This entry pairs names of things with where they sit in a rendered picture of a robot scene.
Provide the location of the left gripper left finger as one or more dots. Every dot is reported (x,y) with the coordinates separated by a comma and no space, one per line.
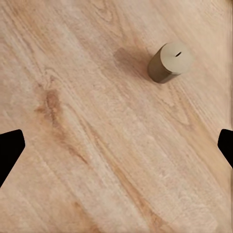
(12,145)

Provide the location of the pillar candle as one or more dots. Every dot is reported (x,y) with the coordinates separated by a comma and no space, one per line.
(169,62)

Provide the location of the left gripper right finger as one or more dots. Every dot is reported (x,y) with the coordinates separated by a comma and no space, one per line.
(225,144)

